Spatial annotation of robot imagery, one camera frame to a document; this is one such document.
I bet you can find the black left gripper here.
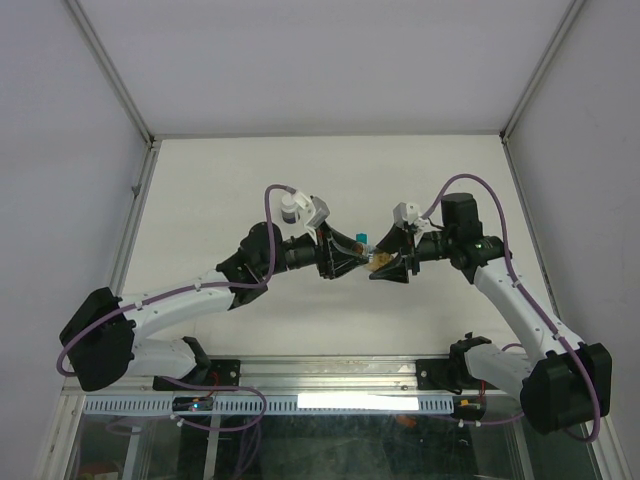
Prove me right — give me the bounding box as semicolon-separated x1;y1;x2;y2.
259;221;367;279

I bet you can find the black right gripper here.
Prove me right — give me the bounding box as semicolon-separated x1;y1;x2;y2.
367;224;455;284

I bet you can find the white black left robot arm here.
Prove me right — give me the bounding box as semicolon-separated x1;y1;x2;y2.
59;222;368;392

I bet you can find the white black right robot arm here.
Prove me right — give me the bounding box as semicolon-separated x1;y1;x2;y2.
370;193;612;434

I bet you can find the teal Wed pill box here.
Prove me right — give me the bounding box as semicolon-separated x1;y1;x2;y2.
355;232;368;245

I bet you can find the white capped dark pill bottle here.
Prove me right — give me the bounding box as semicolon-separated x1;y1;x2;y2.
280;193;299;224

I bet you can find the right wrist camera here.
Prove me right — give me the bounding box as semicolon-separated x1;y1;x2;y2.
393;202;426;229

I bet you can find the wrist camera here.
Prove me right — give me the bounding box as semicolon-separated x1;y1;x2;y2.
292;190;330;244
393;202;426;229

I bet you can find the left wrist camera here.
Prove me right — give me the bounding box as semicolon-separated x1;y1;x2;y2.
292;190;330;244

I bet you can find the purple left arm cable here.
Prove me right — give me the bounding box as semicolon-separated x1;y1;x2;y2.
56;184;269;480

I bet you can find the aluminium mounting rail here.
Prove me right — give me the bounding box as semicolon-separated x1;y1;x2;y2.
62;354;601;399

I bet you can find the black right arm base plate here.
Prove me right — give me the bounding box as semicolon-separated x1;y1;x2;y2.
415;357;498;395

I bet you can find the grey slotted cable duct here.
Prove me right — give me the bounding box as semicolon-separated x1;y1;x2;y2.
84;393;454;416

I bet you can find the right aluminium frame post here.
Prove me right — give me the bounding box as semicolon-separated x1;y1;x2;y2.
499;0;588;143

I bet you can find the aluminium frame post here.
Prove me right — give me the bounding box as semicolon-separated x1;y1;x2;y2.
499;0;588;143
64;0;161;151

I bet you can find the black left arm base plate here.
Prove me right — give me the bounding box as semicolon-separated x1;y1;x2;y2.
152;358;241;391

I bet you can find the left aluminium frame post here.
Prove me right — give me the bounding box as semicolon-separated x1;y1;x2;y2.
64;0;161;151

